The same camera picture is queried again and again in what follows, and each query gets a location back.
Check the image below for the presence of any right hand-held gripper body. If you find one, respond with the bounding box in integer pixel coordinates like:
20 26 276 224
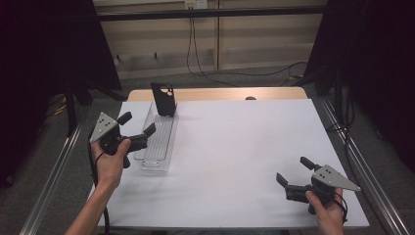
285 164 362 215

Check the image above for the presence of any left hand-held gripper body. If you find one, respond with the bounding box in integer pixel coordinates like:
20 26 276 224
89 112 149 169

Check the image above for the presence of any clear plastic packaging tray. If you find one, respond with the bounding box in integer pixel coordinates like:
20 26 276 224
133 101 180 173

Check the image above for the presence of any black phone case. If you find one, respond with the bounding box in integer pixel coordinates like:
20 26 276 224
150 81 178 118

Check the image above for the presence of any person's right hand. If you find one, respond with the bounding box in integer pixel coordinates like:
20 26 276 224
305 190 348 230

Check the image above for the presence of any person's left hand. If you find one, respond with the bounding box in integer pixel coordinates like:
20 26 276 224
90 138 132 191

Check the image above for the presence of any black metal stand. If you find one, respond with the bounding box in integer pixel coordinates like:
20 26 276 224
63 77 128 137
300 65 347 125

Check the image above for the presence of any white table board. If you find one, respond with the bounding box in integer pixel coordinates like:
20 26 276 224
87 98 370 229

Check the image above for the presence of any dark curtain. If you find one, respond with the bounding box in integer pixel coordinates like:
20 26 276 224
0 0 122 189
304 0 415 174

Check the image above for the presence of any black horizontal bar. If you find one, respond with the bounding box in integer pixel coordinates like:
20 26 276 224
96 5 327 23

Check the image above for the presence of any right hand-held gripper black cable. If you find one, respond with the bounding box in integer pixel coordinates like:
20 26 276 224
332 192 349 225

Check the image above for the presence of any hand-held gripper black cable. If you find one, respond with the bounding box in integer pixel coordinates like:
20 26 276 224
87 130 112 235
332 192 349 225

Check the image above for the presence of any left hand-held gripper black cable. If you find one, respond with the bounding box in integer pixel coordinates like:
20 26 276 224
87 130 112 235

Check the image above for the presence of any metal floor rail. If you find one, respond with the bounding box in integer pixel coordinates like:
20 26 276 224
19 120 86 235
319 97 412 235

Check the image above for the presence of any black floor cable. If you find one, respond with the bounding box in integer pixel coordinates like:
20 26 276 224
326 91 357 177

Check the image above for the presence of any yellow floor cable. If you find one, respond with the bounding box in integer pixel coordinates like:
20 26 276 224
47 94 69 118

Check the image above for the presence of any black wall cable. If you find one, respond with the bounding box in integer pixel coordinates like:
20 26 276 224
186 18 241 88
190 18 308 78

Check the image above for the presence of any white wall outlet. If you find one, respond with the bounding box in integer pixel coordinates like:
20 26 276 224
184 0 208 10

